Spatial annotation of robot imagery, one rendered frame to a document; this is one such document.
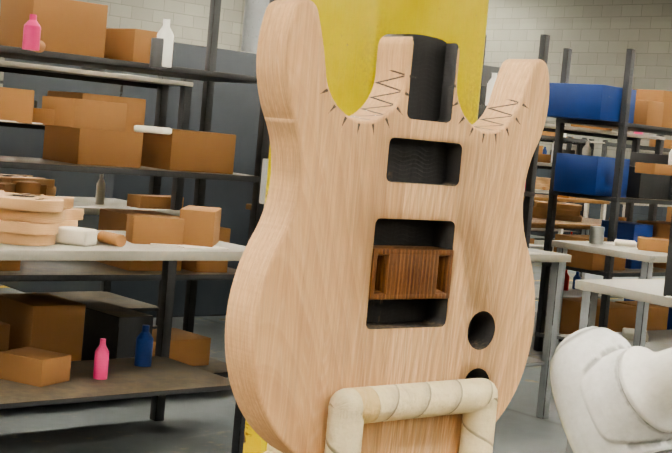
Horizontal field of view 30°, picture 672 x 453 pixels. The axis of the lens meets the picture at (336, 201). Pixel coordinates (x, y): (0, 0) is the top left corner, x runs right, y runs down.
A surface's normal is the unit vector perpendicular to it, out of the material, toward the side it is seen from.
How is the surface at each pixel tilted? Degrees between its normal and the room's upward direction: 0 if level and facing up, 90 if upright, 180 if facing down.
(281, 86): 105
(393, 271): 90
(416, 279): 90
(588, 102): 90
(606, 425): 86
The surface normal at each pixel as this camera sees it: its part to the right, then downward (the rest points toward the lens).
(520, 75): -0.69, -0.37
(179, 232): 0.38, 0.08
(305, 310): 0.63, 0.10
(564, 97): -0.73, -0.03
